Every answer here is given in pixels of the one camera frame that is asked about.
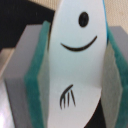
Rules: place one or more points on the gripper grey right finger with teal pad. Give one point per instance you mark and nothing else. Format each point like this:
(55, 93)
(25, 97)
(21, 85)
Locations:
(114, 97)

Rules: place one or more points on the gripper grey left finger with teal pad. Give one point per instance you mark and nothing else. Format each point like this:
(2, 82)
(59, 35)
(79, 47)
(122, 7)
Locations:
(21, 76)

